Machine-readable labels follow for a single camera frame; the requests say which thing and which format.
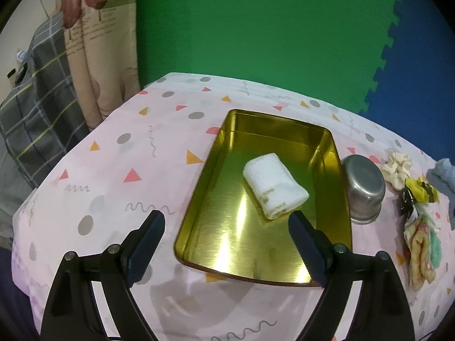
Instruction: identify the blue foam mat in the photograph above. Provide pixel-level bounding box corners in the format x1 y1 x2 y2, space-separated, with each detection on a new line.
359 0 455 160

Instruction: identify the beige printed curtain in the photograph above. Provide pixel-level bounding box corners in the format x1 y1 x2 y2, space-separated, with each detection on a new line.
55 0 140 130

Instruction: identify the cream scrunchie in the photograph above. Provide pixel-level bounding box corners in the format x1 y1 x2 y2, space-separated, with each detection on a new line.
382 151 413 189

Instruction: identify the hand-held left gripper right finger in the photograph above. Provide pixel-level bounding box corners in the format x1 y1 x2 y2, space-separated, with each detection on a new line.
288 210 416 341

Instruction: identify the green foam mat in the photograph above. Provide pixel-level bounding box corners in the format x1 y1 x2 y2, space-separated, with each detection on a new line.
136 0 409 116

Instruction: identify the white towel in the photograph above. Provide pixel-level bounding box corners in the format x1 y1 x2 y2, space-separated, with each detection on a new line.
243 153 310 221

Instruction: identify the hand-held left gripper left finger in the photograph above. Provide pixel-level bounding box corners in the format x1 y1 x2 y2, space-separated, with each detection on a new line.
40 209 166 341

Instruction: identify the small black device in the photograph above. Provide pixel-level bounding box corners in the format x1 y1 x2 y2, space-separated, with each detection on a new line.
7 67 28 82

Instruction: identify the yellow checked pastel towel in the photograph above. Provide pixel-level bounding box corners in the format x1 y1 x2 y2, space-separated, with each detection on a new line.
403 213 443 290

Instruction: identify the dark blue cloth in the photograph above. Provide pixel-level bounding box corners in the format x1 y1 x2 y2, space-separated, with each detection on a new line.
0 245 40 341

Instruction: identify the gold metal tin tray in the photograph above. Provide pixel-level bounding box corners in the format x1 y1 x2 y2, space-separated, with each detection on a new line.
173 109 353 288

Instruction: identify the grey plaid blanket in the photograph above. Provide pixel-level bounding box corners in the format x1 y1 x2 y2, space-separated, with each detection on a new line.
0 11 89 189

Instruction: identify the pink patterned tablecloth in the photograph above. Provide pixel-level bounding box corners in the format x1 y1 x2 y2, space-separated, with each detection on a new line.
11 72 455 341

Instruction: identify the stainless steel bowl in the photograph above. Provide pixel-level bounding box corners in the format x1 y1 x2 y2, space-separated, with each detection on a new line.
341 154 386 225

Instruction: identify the grey bed sheet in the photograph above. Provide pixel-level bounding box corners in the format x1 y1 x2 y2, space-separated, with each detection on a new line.
0 149 38 249

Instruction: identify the light blue fluffy cloth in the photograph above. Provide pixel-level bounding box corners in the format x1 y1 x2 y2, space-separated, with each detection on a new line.
427 158 455 230

